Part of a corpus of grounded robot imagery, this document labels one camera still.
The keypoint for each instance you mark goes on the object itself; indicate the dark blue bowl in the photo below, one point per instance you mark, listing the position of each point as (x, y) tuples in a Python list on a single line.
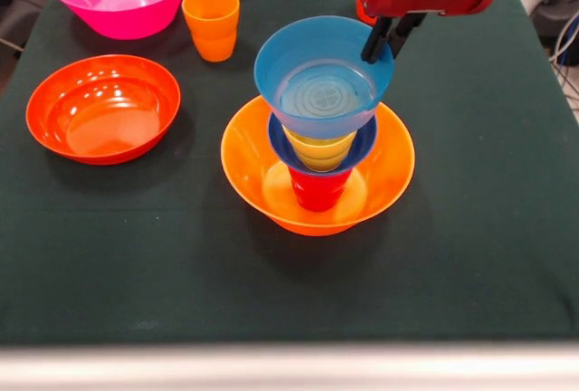
[(366, 142)]

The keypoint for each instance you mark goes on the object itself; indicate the small orange cup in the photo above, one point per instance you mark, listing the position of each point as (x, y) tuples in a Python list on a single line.
[(212, 42)]

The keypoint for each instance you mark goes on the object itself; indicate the dark green tablecloth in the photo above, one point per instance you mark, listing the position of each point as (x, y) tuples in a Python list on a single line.
[(289, 287)]

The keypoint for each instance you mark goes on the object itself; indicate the shallow red-orange bowl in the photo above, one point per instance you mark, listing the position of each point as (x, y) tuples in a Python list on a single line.
[(104, 106)]

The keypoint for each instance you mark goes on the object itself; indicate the yellow cup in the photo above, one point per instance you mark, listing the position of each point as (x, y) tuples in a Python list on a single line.
[(321, 151)]

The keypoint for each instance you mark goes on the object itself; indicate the light blue bowl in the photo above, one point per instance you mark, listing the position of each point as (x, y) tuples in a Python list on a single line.
[(307, 47)]

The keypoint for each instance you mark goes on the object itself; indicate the magenta cup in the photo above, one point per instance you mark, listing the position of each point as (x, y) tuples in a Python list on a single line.
[(319, 192)]

